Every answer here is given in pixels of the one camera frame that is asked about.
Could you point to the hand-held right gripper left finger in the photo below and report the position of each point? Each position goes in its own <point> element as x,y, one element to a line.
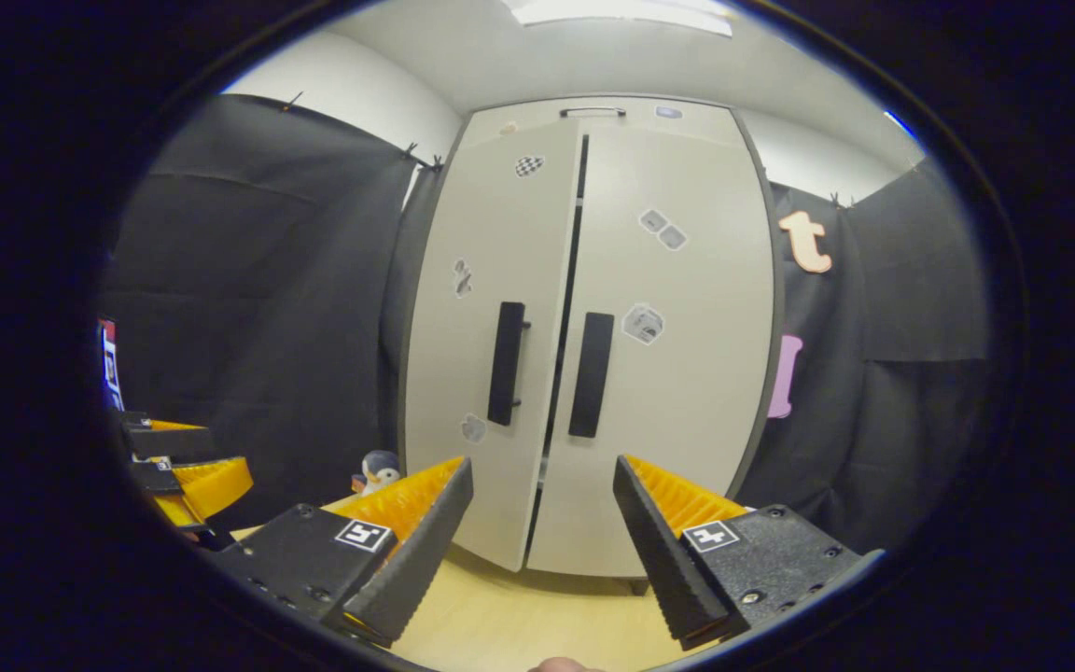
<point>416,560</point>

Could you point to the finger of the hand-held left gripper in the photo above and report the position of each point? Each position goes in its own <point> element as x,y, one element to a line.
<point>174,443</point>
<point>211,485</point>

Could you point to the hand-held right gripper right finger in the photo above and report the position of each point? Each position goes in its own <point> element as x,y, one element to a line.
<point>659,551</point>

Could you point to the white shoe cabinet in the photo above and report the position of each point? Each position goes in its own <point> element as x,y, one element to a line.
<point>668,467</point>

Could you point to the white cabinet door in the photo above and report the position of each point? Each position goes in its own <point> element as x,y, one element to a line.
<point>687,392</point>
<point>453,355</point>

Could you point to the white cabinet drawer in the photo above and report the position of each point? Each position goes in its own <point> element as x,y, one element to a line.
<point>705,117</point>

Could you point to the plush penguin toy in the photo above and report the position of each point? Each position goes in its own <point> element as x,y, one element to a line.
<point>381,471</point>

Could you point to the computer monitor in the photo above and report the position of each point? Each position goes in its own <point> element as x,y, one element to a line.
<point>110,369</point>

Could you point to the ceiling light panel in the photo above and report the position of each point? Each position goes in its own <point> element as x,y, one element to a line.
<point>621,14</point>
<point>900,124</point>

